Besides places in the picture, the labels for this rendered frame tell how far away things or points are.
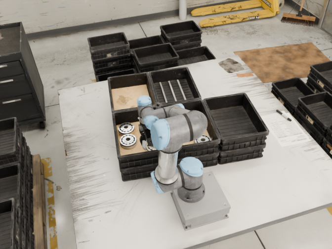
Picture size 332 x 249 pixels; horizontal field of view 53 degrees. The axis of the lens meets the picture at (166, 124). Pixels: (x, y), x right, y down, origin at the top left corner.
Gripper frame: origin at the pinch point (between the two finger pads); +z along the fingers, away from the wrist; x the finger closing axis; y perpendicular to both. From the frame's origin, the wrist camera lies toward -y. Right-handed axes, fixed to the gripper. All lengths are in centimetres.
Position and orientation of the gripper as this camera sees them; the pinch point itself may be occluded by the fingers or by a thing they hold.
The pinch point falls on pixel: (149, 148)
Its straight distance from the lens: 198.2
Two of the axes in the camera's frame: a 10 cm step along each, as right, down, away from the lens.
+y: -3.1, -6.3, 7.1
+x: -9.5, 2.3, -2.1
